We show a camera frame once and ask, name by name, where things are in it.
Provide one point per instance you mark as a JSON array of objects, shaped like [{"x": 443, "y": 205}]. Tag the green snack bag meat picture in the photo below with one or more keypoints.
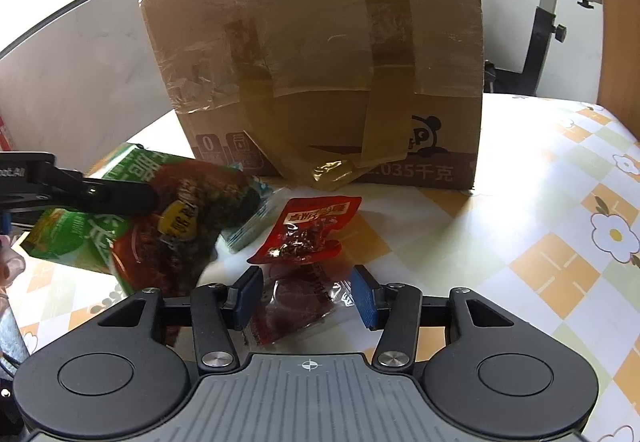
[{"x": 210, "y": 194}]

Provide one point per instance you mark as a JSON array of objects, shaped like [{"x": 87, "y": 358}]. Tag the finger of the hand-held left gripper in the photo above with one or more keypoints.
[{"x": 110, "y": 197}]

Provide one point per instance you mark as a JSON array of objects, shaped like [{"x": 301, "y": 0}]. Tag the wooden panel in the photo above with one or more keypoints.
[{"x": 620, "y": 22}]

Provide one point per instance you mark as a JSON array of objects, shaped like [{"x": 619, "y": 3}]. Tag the taped cardboard box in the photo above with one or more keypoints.
[{"x": 310, "y": 47}]

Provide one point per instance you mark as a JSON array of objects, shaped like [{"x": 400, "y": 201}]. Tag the dark red clear snack packet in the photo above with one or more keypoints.
[{"x": 295, "y": 307}]

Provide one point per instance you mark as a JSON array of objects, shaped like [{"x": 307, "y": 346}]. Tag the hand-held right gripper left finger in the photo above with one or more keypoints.
[{"x": 250, "y": 296}]

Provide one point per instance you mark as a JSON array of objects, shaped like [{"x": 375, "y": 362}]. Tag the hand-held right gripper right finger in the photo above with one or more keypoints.
[{"x": 362, "y": 298}]

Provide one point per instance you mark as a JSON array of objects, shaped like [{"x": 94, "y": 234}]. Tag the bright red snack packet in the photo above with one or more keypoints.
[{"x": 310, "y": 214}]

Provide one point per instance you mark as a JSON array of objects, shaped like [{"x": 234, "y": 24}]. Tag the person's left hand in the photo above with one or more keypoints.
[{"x": 11, "y": 267}]

